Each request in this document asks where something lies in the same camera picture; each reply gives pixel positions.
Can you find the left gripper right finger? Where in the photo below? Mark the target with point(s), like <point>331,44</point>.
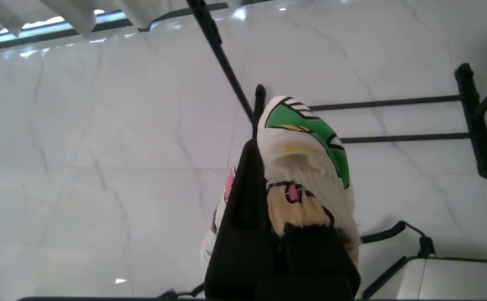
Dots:
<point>314,267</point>

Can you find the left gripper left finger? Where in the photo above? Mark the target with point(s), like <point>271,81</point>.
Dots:
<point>239,259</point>

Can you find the cream printed garment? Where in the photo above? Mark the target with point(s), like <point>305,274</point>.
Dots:
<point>302,167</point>

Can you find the black clothes rack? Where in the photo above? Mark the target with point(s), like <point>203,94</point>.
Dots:
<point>478,125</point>

